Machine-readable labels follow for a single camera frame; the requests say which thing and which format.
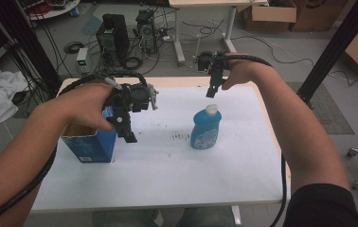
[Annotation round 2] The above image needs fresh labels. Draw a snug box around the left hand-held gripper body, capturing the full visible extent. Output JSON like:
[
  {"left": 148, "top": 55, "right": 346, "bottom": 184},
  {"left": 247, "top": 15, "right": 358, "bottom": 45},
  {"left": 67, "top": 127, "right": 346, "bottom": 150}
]
[{"left": 102, "top": 79, "right": 160, "bottom": 116}]

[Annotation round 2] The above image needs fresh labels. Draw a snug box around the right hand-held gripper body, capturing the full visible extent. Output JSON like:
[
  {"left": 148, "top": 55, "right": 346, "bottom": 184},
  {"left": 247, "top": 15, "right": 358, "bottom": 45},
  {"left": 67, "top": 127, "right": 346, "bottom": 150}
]
[{"left": 195, "top": 34, "right": 232, "bottom": 79}]

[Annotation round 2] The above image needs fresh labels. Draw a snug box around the blue detergent bottle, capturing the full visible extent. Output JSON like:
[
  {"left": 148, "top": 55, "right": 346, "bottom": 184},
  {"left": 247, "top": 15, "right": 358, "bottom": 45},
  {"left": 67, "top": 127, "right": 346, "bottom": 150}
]
[{"left": 189, "top": 103, "right": 223, "bottom": 150}]

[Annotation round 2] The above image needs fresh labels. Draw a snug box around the person's right hand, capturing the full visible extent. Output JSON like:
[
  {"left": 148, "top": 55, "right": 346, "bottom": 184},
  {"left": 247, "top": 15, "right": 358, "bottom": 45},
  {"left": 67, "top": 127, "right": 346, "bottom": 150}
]
[{"left": 221, "top": 52, "right": 269, "bottom": 92}]

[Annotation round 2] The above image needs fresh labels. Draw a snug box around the person's left hand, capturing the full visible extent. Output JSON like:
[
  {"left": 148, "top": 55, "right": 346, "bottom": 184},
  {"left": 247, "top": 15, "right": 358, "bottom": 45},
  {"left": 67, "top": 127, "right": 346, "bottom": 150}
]
[{"left": 45, "top": 82, "right": 118, "bottom": 133}]

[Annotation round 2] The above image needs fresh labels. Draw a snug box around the white desk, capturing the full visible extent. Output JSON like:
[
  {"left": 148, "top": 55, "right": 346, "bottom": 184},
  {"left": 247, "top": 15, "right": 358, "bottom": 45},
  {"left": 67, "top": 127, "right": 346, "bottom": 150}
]
[{"left": 168, "top": 0, "right": 269, "bottom": 64}]

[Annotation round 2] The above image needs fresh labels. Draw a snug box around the black computer tower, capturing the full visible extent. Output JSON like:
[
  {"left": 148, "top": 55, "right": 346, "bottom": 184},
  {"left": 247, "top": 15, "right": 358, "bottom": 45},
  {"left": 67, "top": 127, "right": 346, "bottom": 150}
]
[{"left": 96, "top": 13, "right": 131, "bottom": 65}]

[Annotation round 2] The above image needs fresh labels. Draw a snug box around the white power supply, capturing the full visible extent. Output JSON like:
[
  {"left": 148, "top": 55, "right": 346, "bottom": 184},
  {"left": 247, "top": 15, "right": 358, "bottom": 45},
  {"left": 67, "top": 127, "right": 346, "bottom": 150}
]
[{"left": 76, "top": 46, "right": 89, "bottom": 76}]

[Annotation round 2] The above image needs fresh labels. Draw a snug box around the open computer tower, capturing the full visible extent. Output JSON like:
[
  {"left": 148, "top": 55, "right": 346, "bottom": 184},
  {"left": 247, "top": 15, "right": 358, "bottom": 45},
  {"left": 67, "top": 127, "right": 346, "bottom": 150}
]
[{"left": 134, "top": 9, "right": 158, "bottom": 55}]

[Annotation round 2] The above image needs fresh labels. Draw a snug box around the open cardboard box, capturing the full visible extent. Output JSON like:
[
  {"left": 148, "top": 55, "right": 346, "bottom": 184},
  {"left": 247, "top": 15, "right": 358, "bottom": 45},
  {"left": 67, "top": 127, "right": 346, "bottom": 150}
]
[{"left": 242, "top": 0, "right": 298, "bottom": 32}]

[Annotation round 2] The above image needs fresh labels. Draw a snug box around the grey floor mat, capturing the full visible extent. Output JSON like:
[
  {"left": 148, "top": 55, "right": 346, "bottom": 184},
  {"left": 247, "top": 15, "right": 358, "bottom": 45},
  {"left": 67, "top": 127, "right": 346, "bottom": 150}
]
[{"left": 286, "top": 80, "right": 355, "bottom": 135}]

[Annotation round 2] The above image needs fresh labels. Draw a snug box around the round white table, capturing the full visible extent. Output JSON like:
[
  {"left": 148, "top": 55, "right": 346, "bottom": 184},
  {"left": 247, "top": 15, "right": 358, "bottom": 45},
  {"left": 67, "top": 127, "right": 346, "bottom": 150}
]
[{"left": 25, "top": 0, "right": 81, "bottom": 22}]

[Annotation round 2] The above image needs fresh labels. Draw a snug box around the large closed cardboard box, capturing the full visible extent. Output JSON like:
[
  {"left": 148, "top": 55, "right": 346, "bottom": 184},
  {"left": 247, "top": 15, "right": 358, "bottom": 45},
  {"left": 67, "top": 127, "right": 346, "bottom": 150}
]
[{"left": 290, "top": 0, "right": 349, "bottom": 33}]

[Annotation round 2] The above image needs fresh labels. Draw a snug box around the person's black sleeve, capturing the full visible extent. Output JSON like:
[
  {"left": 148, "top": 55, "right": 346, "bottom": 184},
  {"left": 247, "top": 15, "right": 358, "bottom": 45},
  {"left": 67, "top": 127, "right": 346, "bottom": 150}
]
[{"left": 282, "top": 183, "right": 358, "bottom": 227}]

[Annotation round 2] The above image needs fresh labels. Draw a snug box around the grey cable plug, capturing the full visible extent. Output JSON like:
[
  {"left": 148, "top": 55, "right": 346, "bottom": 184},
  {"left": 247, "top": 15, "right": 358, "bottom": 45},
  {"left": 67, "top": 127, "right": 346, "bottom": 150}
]
[{"left": 103, "top": 77, "right": 123, "bottom": 91}]

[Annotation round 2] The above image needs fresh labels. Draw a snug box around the large black cable coil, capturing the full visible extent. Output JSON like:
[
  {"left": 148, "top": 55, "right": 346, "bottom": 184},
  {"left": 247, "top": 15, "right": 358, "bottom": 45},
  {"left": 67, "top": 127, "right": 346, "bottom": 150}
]
[{"left": 120, "top": 56, "right": 144, "bottom": 71}]

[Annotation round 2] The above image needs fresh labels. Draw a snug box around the small black cable coil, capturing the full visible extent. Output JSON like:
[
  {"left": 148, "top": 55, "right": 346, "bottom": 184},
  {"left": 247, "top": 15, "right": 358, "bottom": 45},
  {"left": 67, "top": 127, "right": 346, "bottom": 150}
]
[{"left": 63, "top": 41, "right": 85, "bottom": 55}]

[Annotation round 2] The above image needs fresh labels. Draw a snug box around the black frame post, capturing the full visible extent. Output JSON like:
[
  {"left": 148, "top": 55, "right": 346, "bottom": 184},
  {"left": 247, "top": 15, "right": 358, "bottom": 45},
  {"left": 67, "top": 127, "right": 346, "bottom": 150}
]
[
  {"left": 295, "top": 0, "right": 358, "bottom": 110},
  {"left": 0, "top": 0, "right": 63, "bottom": 97}
]

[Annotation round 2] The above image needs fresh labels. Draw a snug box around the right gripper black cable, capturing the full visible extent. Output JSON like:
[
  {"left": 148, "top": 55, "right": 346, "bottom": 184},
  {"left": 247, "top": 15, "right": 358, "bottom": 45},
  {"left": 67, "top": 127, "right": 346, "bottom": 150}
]
[{"left": 226, "top": 54, "right": 288, "bottom": 227}]

